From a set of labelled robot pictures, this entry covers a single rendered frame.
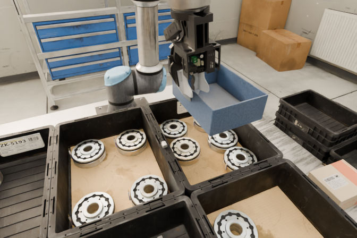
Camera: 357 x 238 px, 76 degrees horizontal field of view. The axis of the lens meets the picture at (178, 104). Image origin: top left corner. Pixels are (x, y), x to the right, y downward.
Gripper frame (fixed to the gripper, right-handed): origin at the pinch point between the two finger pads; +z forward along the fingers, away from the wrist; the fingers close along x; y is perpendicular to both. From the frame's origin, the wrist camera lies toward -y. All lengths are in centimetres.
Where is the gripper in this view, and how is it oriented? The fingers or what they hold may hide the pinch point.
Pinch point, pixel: (190, 93)
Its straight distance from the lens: 54.2
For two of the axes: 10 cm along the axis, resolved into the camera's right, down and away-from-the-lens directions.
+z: 0.8, 8.0, 5.9
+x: 9.1, -3.0, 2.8
